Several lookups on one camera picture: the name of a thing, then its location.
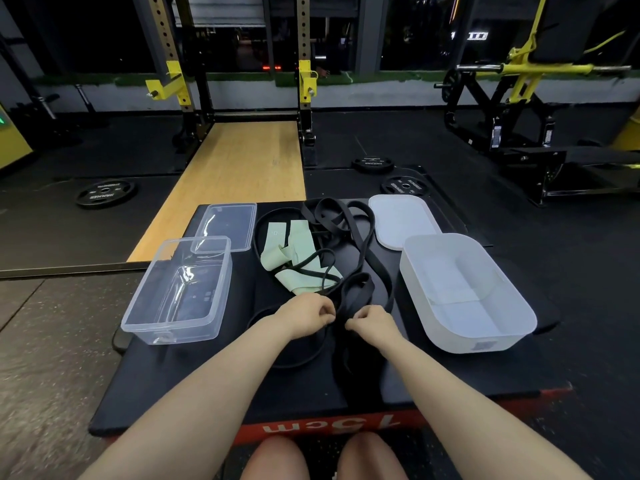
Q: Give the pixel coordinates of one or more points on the yellow rack hook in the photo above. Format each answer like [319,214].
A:
[170,84]
[306,80]

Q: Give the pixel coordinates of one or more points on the clear plastic container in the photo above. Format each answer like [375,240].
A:
[175,294]

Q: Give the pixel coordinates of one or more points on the large black weight plate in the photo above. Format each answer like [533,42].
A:
[106,192]

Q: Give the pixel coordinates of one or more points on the clear plastic lid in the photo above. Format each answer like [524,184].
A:
[227,225]

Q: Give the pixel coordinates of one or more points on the person's left hand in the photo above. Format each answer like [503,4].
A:
[302,314]

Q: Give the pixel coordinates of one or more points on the white plastic container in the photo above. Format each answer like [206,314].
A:
[465,294]

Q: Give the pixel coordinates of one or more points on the small black weight plate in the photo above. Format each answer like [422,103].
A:
[373,164]
[406,185]

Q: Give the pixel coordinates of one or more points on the white plastic lid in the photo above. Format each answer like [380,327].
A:
[400,219]

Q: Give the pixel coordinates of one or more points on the black and yellow gym machine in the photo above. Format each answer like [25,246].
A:
[520,144]

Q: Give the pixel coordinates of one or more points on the wide black resistance band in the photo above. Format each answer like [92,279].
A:
[361,289]

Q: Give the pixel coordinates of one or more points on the person's right forearm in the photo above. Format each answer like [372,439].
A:
[465,419]

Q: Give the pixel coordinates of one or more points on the black squat rack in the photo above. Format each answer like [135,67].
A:
[190,54]

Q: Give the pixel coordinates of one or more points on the person's left fingers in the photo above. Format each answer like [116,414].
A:
[325,309]

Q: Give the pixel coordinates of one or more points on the thin black resistance band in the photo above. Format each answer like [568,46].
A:
[257,234]

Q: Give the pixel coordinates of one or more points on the black and red plyo box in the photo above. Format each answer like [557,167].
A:
[200,364]

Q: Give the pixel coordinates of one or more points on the person's right fingers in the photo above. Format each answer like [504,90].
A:
[357,322]

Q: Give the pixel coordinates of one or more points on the person's left forearm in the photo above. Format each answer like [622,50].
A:
[200,409]

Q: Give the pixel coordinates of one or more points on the light green resistance band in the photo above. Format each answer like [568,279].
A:
[300,244]

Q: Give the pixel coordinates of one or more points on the wooden lifting platform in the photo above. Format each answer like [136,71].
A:
[235,184]

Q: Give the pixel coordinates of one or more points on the person's right hand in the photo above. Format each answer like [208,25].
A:
[377,325]

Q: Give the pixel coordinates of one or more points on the person's left knee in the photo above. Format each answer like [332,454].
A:
[275,462]

